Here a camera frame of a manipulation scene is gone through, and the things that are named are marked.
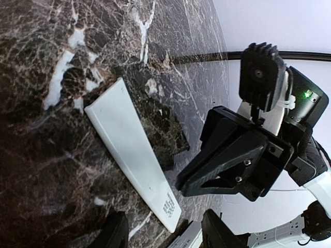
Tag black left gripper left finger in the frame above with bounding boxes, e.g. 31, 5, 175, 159
88, 211, 129, 248

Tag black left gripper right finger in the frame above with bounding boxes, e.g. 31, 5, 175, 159
201, 209, 251, 248

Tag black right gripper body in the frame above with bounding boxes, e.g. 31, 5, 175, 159
201, 106, 294, 202

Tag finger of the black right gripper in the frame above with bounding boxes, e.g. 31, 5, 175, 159
176, 129, 268, 197

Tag white remote battery cover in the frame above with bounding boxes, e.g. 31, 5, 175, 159
84, 77, 182, 233

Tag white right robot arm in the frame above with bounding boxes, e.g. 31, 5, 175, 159
176, 65, 330, 247

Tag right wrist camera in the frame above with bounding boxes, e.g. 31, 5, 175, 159
239, 42, 293, 125

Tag right black frame post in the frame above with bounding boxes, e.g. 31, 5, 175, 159
165, 51, 331, 65

